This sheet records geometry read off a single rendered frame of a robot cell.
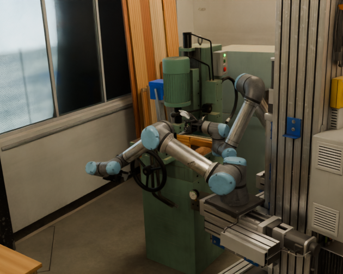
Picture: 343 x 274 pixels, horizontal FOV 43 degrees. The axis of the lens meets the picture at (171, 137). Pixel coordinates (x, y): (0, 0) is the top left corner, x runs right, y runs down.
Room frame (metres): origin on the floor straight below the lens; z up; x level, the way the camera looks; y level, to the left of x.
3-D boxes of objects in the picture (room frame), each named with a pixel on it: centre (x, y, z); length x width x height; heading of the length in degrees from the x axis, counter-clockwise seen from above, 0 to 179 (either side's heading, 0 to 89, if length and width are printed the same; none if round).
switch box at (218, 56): (2.95, -0.36, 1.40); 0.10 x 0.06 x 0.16; 143
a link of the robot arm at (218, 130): (2.38, -0.27, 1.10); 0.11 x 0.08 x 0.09; 53
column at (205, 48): (3.02, -0.22, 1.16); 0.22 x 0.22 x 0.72; 53
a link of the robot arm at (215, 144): (2.36, -0.28, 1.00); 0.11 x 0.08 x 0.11; 16
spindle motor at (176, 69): (2.78, -0.05, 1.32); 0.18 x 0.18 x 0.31
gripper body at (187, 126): (2.47, -0.14, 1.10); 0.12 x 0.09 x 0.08; 53
